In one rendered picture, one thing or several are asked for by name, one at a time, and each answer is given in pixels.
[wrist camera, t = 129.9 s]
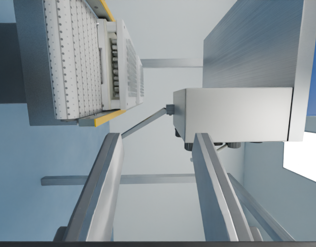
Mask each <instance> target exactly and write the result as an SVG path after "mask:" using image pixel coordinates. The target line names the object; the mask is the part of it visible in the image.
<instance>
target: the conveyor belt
mask: <svg viewBox="0 0 316 247"><path fill-rule="evenodd" d="M42 4H43V12H44V22H45V31H46V39H47V49H48V58H49V67H50V76H51V85H52V94H53V106H54V115H55V119H76V118H81V117H85V116H88V115H92V114H95V113H99V112H103V111H105V110H102V90H101V84H103V82H102V67H101V51H100V49H99V44H98V30H97V26H96V20H97V18H96V17H95V15H94V14H93V13H92V11H91V10H90V9H89V7H88V6H87V5H86V3H85V2H84V1H83V0H42Z"/></svg>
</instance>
